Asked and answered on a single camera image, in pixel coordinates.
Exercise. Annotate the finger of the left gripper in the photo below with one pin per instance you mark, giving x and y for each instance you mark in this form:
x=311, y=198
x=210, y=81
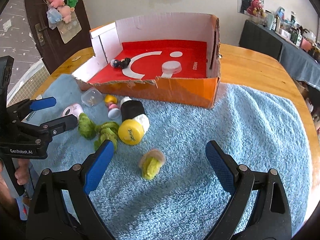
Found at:
x=50, y=129
x=22, y=109

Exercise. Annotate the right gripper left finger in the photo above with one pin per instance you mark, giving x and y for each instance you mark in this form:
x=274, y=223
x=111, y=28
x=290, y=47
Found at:
x=61, y=207

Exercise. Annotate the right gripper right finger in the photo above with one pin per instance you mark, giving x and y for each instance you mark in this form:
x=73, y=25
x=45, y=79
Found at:
x=270, y=217

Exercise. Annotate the pink mini printer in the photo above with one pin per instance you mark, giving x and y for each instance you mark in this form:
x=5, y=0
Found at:
x=74, y=109

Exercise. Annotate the green yarn ball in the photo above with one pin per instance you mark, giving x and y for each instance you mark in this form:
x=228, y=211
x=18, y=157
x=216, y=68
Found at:
x=86, y=127

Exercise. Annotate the clear plastic capsule case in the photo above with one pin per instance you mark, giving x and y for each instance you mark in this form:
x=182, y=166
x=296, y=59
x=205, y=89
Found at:
x=91, y=97

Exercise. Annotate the green twisted yarn bundle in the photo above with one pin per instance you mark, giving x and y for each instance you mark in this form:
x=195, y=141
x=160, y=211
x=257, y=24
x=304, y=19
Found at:
x=107, y=131

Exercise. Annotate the blonde girl figurine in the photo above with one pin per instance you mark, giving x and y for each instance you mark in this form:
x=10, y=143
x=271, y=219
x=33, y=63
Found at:
x=113, y=108

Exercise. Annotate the black roll with white paper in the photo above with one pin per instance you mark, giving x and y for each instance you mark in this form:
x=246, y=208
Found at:
x=134, y=110

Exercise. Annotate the black-haired boy figurine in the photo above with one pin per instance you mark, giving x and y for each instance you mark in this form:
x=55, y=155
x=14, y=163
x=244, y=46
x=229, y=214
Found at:
x=122, y=64

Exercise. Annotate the small yellow-green plush toy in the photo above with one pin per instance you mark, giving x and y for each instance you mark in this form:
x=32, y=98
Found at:
x=151, y=163

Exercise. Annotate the white round lid container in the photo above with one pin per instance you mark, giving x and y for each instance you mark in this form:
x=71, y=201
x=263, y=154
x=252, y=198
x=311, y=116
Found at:
x=170, y=68

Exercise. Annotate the person's left hand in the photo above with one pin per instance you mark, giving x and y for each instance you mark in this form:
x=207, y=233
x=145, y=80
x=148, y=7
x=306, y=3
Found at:
x=8, y=202

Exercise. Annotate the dark wooden door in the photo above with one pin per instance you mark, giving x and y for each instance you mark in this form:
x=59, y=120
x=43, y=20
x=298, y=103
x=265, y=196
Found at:
x=60, y=28

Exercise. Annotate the light blue fluffy towel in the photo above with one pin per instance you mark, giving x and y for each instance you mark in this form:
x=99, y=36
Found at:
x=185, y=199

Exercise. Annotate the pink plush toys on door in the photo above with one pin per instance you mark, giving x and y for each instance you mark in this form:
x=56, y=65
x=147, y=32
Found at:
x=58, y=12

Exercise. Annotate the green plush on door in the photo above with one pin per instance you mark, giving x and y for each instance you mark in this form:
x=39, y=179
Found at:
x=71, y=3

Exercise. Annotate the orange cardboard box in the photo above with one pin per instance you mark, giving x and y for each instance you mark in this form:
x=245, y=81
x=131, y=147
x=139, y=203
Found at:
x=193, y=39

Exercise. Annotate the cluttered side table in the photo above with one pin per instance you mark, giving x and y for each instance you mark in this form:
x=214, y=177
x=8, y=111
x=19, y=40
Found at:
x=299, y=65

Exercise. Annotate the pink rabbit plush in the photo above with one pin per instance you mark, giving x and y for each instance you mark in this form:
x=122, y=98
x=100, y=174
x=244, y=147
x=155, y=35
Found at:
x=256, y=8

